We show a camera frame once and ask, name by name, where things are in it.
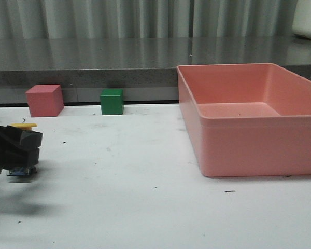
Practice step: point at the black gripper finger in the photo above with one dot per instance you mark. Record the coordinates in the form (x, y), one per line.
(16, 138)
(18, 161)

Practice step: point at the green cube block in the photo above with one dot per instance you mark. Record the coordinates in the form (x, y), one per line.
(111, 101)

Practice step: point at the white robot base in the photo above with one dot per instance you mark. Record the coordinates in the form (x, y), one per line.
(301, 25)

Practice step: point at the pink cube block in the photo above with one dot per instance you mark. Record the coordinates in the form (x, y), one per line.
(45, 100)

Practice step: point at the yellow push button switch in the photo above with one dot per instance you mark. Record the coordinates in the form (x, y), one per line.
(22, 127)

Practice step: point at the pink plastic bin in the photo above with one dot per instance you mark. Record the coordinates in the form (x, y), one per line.
(247, 119)

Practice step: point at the grey curtain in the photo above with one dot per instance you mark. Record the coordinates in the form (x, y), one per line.
(144, 19)

